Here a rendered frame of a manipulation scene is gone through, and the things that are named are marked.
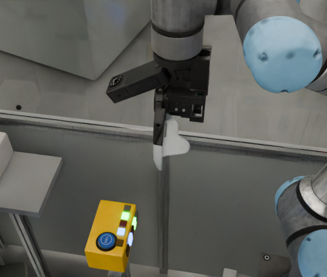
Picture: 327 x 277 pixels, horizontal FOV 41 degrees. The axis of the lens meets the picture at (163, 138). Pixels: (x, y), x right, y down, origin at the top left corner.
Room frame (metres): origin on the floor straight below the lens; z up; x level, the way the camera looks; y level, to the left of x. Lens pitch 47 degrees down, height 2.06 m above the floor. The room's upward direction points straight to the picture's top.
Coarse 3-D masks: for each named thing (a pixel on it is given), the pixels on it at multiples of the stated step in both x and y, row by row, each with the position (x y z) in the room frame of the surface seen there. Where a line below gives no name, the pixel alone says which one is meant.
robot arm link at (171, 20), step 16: (160, 0) 0.51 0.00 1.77; (176, 0) 0.50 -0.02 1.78; (192, 0) 0.50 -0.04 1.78; (208, 0) 0.50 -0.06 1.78; (160, 16) 0.51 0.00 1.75; (176, 16) 0.50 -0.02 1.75; (192, 16) 0.51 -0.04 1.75; (160, 32) 0.51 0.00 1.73; (176, 32) 0.50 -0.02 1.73; (192, 32) 0.51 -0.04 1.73
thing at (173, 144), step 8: (168, 120) 0.50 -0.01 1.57; (168, 128) 0.50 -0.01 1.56; (176, 128) 0.49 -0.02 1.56; (168, 136) 0.49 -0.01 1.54; (176, 136) 0.49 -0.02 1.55; (168, 144) 0.48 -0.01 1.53; (176, 144) 0.48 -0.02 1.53; (184, 144) 0.48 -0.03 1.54; (160, 152) 0.47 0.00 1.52; (168, 152) 0.47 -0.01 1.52; (176, 152) 0.47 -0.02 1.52; (184, 152) 0.47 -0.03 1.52; (160, 160) 0.47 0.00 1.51; (160, 168) 0.47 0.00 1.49
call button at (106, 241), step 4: (100, 236) 0.58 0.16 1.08; (104, 236) 0.58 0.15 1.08; (108, 236) 0.58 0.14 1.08; (112, 236) 0.58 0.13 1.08; (100, 240) 0.56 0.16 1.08; (104, 240) 0.56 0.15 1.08; (108, 240) 0.56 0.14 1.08; (112, 240) 0.56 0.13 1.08; (100, 244) 0.55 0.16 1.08; (104, 244) 0.55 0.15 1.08; (108, 244) 0.55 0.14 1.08; (112, 244) 0.56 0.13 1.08
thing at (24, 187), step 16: (16, 160) 1.01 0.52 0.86; (32, 160) 1.01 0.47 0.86; (48, 160) 1.01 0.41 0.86; (16, 176) 0.94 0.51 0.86; (32, 176) 0.94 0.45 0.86; (48, 176) 0.94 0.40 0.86; (0, 192) 0.87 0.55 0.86; (16, 192) 0.87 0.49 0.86; (32, 192) 0.87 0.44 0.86; (48, 192) 0.88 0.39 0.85; (0, 208) 0.82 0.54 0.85; (16, 208) 0.81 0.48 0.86; (32, 208) 0.81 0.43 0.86
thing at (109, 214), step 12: (108, 204) 0.68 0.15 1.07; (120, 204) 0.68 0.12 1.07; (132, 204) 0.68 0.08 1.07; (96, 216) 0.64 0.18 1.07; (108, 216) 0.64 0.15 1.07; (120, 216) 0.64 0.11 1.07; (132, 216) 0.64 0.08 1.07; (96, 228) 0.61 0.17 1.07; (108, 228) 0.61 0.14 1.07; (96, 240) 0.57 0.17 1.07; (132, 240) 0.62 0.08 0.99; (96, 252) 0.54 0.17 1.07; (108, 252) 0.54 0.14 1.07; (120, 252) 0.54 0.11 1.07; (96, 264) 0.54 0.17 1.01; (108, 264) 0.53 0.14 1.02; (120, 264) 0.53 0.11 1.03
